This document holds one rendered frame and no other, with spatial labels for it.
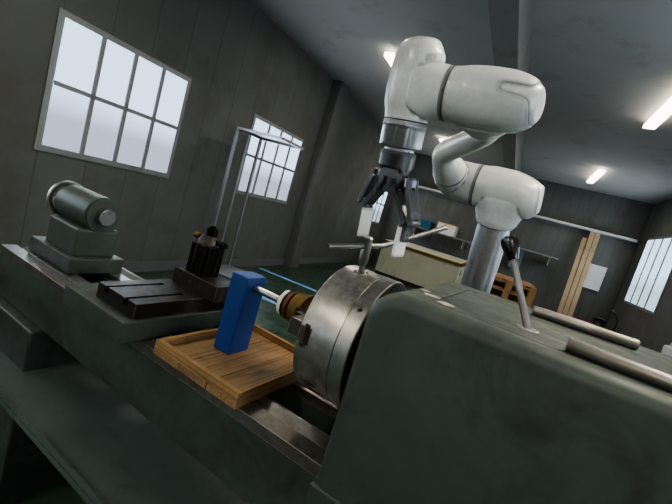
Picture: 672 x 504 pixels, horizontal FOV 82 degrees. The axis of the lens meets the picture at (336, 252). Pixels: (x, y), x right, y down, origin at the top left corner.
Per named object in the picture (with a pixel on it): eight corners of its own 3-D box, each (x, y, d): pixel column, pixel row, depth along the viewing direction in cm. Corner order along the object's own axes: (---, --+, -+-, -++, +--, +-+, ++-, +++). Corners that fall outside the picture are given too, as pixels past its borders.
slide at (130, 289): (245, 305, 140) (248, 293, 139) (132, 320, 102) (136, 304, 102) (211, 288, 148) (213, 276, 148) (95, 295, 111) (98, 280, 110)
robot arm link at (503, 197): (431, 353, 157) (487, 377, 147) (417, 372, 144) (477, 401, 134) (485, 161, 129) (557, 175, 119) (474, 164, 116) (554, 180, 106)
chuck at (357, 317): (391, 373, 108) (418, 268, 98) (329, 439, 82) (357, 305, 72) (380, 368, 110) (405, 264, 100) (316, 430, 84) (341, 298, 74)
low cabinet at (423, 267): (461, 291, 1049) (472, 262, 1039) (449, 301, 843) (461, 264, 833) (398, 269, 1122) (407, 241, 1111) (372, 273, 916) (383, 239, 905)
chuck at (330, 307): (380, 368, 110) (405, 264, 100) (316, 430, 84) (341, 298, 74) (353, 354, 114) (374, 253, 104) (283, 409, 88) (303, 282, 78)
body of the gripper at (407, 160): (426, 154, 80) (415, 198, 83) (400, 148, 87) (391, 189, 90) (397, 150, 77) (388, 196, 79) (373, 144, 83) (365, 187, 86)
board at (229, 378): (318, 371, 118) (322, 359, 118) (234, 410, 87) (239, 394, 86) (247, 332, 132) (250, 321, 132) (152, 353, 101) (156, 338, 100)
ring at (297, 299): (330, 298, 102) (302, 286, 106) (311, 301, 94) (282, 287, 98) (320, 331, 103) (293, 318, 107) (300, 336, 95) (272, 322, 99)
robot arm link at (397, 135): (408, 123, 86) (402, 150, 88) (375, 116, 81) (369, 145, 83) (436, 127, 79) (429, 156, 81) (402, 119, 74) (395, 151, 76)
